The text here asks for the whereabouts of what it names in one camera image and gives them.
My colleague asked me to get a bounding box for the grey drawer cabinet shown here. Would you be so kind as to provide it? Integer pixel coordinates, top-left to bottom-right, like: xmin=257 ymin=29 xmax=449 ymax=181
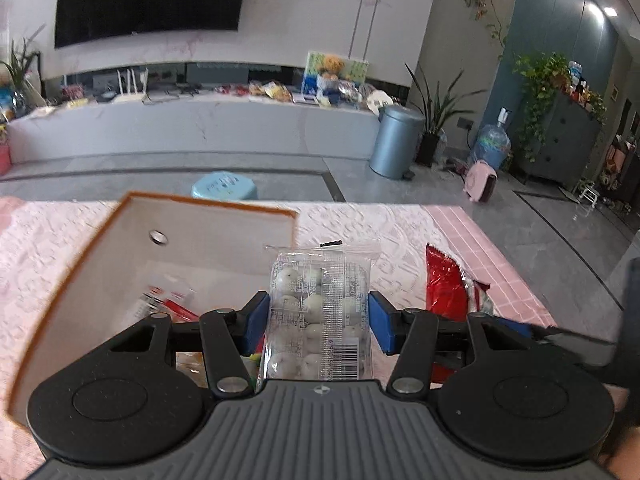
xmin=515 ymin=92 xmax=603 ymax=186

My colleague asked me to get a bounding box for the hanging vine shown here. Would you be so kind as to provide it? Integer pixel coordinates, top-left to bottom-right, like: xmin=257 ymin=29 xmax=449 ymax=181
xmin=450 ymin=0 xmax=508 ymax=61

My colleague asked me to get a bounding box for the black wall television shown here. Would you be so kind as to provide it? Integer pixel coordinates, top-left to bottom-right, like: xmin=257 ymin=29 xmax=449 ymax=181
xmin=54 ymin=0 xmax=251 ymax=50

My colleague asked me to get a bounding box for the white marble media console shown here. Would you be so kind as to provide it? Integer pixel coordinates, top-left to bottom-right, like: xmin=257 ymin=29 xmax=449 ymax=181
xmin=7 ymin=95 xmax=381 ymax=166

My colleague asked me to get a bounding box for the person's right forearm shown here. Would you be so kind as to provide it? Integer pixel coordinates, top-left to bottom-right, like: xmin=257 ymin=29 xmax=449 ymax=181
xmin=597 ymin=387 xmax=640 ymax=480

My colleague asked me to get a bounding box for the white stick snack packet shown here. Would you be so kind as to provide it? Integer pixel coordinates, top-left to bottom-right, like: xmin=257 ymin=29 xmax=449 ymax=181
xmin=135 ymin=282 xmax=201 ymax=322

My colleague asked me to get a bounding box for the teddy bear picture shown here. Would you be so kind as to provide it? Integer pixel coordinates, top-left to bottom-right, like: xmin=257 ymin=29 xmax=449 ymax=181
xmin=302 ymin=51 xmax=370 ymax=106

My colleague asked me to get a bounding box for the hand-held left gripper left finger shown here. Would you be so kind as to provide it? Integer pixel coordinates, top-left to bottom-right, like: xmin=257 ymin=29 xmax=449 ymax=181
xmin=107 ymin=291 xmax=271 ymax=398

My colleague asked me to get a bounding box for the blue water jug with pump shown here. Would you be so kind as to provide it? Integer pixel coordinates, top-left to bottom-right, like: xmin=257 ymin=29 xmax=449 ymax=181
xmin=472 ymin=107 xmax=512 ymax=171

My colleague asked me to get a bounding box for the blue-grey pedal trash can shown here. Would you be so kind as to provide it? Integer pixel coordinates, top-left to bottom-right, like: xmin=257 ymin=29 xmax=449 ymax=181
xmin=369 ymin=105 xmax=426 ymax=180

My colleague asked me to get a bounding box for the pile of small packets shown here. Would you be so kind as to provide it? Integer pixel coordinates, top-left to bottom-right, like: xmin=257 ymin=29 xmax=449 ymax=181
xmin=248 ymin=81 xmax=293 ymax=102

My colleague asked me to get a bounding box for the orange cardboard box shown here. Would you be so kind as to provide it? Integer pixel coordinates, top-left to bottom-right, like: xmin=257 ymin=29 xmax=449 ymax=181
xmin=7 ymin=191 xmax=300 ymax=428

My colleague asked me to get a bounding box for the small white stool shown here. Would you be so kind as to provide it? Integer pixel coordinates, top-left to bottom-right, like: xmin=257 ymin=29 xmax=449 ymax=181
xmin=575 ymin=180 xmax=601 ymax=208

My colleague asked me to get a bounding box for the snake plant in black pot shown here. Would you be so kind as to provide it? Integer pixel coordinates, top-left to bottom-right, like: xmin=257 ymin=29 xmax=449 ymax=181
xmin=405 ymin=62 xmax=488 ymax=168

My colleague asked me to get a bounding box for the dark red snack packet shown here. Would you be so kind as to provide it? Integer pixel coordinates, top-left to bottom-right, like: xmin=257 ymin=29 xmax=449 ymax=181
xmin=425 ymin=244 xmax=493 ymax=386

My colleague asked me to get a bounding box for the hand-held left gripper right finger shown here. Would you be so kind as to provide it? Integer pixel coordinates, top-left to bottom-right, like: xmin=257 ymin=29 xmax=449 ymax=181
xmin=367 ymin=290 xmax=533 ymax=398

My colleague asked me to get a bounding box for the clear packet of white balls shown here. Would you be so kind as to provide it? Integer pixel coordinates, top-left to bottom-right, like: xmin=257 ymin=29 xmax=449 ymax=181
xmin=255 ymin=242 xmax=381 ymax=393

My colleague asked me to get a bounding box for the green plant in glass vase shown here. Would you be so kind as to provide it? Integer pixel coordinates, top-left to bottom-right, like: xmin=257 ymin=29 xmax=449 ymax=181
xmin=0 ymin=25 xmax=46 ymax=116

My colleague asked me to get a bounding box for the pink checked tablecloth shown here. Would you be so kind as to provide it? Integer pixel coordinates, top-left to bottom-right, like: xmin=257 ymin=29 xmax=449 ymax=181
xmin=0 ymin=197 xmax=558 ymax=333

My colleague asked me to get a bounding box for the light blue plastic stool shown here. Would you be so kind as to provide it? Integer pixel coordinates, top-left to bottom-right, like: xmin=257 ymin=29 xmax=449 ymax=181
xmin=191 ymin=171 xmax=258 ymax=201

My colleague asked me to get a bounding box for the row of bottles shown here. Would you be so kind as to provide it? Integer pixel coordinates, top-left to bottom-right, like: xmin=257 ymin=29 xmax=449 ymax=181
xmin=567 ymin=60 xmax=608 ymax=111

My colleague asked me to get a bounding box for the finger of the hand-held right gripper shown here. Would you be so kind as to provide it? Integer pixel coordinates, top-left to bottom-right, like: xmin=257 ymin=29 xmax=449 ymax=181
xmin=492 ymin=317 xmax=618 ymax=348

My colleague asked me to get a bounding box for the yellow brown snack packet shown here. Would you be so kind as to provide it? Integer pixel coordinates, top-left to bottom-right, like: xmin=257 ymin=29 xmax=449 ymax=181
xmin=175 ymin=352 xmax=208 ymax=387

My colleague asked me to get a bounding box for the white router with antennas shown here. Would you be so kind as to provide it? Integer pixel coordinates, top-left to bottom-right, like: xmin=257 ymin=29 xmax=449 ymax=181
xmin=112 ymin=66 xmax=151 ymax=106

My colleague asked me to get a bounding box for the trailing pothos plant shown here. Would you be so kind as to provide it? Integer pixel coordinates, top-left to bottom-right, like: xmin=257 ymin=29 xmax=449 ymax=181
xmin=512 ymin=52 xmax=573 ymax=163

